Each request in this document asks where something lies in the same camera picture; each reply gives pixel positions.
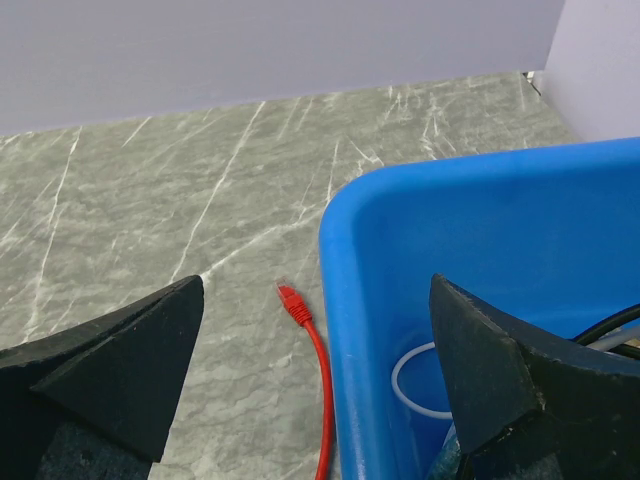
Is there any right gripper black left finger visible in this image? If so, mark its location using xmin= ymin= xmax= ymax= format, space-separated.
xmin=1 ymin=275 xmax=204 ymax=479

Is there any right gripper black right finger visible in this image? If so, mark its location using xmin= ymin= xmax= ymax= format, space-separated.
xmin=429 ymin=275 xmax=639 ymax=479

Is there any blue plastic bin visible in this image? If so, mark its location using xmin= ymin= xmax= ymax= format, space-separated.
xmin=319 ymin=138 xmax=639 ymax=479

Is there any black cable in bin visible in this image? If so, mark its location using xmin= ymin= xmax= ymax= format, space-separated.
xmin=572 ymin=303 xmax=640 ymax=359

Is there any white cable in bin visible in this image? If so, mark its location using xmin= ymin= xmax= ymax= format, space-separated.
xmin=391 ymin=342 xmax=454 ymax=420

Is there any red ethernet cable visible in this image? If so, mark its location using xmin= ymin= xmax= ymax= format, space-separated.
xmin=275 ymin=275 xmax=335 ymax=480

